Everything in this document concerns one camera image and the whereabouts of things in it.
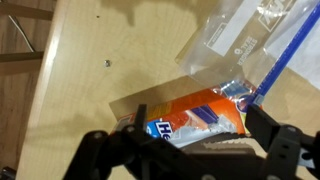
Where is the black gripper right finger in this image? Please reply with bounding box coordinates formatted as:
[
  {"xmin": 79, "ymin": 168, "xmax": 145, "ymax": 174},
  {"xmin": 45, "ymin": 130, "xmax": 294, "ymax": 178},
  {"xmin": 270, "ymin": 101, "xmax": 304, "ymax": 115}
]
[{"xmin": 244, "ymin": 104, "xmax": 320, "ymax": 180}]

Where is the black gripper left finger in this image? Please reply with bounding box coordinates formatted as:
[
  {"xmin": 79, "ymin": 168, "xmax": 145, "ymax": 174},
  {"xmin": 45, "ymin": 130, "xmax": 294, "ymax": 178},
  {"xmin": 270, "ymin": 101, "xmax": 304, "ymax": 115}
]
[{"xmin": 63, "ymin": 103, "xmax": 174, "ymax": 180}]

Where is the clear ziplock bag blue zip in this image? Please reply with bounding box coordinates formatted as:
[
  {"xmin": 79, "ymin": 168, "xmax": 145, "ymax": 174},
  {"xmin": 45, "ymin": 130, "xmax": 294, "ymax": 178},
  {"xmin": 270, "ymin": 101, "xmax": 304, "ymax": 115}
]
[{"xmin": 174, "ymin": 0, "xmax": 320, "ymax": 113}]

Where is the orange ziplock bag box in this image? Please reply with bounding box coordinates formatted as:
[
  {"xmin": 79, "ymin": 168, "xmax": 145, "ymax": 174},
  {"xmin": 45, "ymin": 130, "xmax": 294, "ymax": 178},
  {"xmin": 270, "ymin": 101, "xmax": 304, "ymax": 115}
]
[{"xmin": 109, "ymin": 74, "xmax": 265, "ymax": 153}]

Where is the white floor cable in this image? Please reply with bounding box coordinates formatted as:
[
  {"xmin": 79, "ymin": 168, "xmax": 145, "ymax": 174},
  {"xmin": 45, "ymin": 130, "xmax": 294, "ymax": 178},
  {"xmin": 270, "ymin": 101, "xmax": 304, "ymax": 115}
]
[{"xmin": 7, "ymin": 14, "xmax": 36, "ymax": 53}]

